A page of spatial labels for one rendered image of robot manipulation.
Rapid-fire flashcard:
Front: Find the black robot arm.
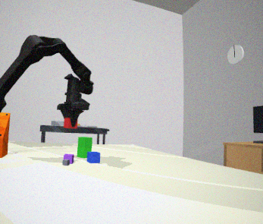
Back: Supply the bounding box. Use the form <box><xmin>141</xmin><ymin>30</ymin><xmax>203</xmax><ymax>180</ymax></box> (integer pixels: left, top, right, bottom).
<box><xmin>0</xmin><ymin>35</ymin><xmax>94</xmax><ymax>113</ymax></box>

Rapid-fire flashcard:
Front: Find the green block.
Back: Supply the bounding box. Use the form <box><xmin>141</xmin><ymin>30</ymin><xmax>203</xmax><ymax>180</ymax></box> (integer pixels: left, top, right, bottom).
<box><xmin>78</xmin><ymin>137</ymin><xmax>92</xmax><ymax>148</ymax></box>
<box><xmin>77</xmin><ymin>147</ymin><xmax>92</xmax><ymax>158</ymax></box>

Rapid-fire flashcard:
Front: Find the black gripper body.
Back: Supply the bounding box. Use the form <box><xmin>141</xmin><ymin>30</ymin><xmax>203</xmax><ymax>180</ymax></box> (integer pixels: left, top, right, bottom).
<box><xmin>57</xmin><ymin>90</ymin><xmax>89</xmax><ymax>111</ymax></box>

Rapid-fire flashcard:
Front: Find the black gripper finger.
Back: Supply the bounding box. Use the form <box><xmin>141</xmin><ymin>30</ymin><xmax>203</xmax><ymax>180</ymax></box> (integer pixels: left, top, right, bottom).
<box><xmin>69</xmin><ymin>109</ymin><xmax>84</xmax><ymax>127</ymax></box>
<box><xmin>61</xmin><ymin>110</ymin><xmax>70</xmax><ymax>119</ymax></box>

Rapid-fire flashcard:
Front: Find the small purple block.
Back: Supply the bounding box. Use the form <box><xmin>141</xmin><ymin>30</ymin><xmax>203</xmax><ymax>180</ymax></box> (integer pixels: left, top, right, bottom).
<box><xmin>64</xmin><ymin>154</ymin><xmax>74</xmax><ymax>164</ymax></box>

